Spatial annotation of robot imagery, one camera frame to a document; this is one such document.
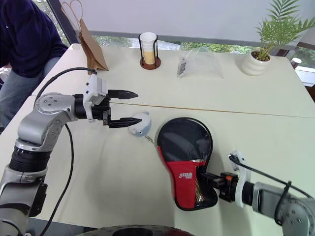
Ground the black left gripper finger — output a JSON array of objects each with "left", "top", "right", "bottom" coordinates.
[
  {"left": 107, "top": 89, "right": 139, "bottom": 100},
  {"left": 108, "top": 118, "right": 143, "bottom": 129}
]

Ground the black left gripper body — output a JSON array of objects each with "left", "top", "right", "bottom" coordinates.
[{"left": 91, "top": 90, "right": 113, "bottom": 127}]

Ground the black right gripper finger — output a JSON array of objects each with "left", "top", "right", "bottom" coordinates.
[
  {"left": 205, "top": 180, "right": 221, "bottom": 195},
  {"left": 200, "top": 172, "right": 222, "bottom": 182}
]

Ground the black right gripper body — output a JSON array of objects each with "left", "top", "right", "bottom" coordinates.
[{"left": 212, "top": 172, "right": 240, "bottom": 203}]

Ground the black and red paddle case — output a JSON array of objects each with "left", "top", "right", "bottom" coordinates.
[{"left": 156, "top": 117, "right": 220, "bottom": 212}]

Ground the beige paper cup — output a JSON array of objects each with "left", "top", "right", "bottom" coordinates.
[{"left": 142, "top": 51, "right": 157, "bottom": 64}]

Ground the brown paper bag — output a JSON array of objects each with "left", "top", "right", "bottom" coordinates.
[{"left": 61, "top": 0, "right": 110, "bottom": 72}]

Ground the white paper cup stack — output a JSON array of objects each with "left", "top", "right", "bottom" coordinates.
[{"left": 140, "top": 32, "right": 158, "bottom": 53}]

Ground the printed label card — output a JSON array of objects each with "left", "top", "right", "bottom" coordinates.
[{"left": 176, "top": 57, "right": 188, "bottom": 79}]

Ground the clear plastic bag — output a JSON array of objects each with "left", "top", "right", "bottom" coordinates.
[{"left": 175, "top": 47, "right": 225, "bottom": 80}]

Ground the person in dark blue sweater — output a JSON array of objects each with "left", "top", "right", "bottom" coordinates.
[{"left": 0, "top": 0, "right": 70, "bottom": 129}]

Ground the white ribbed plant pot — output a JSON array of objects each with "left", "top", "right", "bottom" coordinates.
[{"left": 241, "top": 50, "right": 272, "bottom": 76}]

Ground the green palm plant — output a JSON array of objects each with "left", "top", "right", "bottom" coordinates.
[{"left": 255, "top": 0, "right": 315, "bottom": 61}]

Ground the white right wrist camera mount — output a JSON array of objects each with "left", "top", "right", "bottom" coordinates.
[{"left": 228, "top": 150, "right": 252, "bottom": 208}]

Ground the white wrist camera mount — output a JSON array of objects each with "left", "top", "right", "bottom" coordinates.
[
  {"left": 228, "top": 150, "right": 252, "bottom": 208},
  {"left": 83, "top": 73, "right": 108, "bottom": 123}
]

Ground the white and blue plush keychain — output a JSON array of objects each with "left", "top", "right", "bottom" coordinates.
[{"left": 126, "top": 111, "right": 153, "bottom": 138}]

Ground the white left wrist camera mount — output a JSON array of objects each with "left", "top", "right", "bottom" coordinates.
[{"left": 83, "top": 73, "right": 108, "bottom": 123}]

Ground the metal keychain chain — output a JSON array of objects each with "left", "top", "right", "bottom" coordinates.
[{"left": 145, "top": 134, "right": 158, "bottom": 148}]

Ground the black wire cup holder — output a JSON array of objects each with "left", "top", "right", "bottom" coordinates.
[{"left": 138, "top": 32, "right": 162, "bottom": 70}]

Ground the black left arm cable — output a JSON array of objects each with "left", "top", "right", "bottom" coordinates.
[{"left": 34, "top": 66, "right": 98, "bottom": 236}]

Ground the dark window frame post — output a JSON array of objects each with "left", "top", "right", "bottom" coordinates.
[{"left": 46, "top": 0, "right": 80, "bottom": 48}]

